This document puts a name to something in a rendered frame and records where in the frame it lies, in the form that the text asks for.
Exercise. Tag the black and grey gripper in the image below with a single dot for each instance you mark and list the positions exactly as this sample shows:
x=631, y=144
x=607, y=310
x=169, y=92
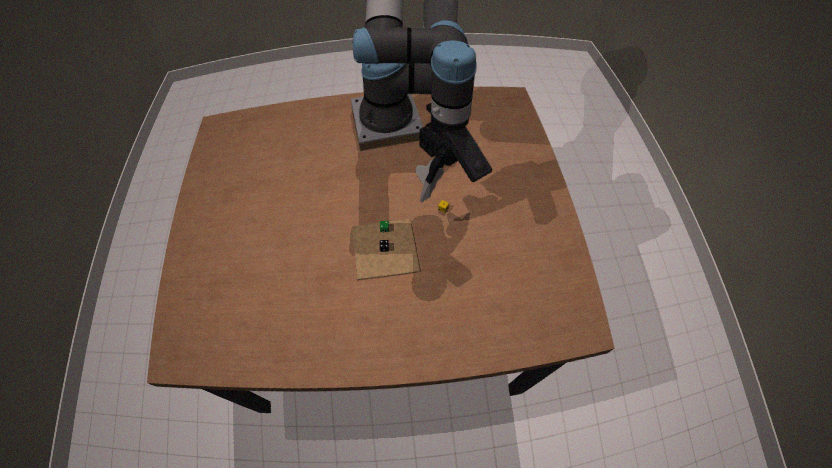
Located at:
x=433, y=143

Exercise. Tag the tan square mat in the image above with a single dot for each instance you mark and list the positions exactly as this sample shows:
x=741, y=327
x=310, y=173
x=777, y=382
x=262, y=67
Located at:
x=401, y=257

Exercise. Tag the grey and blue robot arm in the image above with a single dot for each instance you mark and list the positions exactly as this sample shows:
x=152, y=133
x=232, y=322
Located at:
x=394, y=61

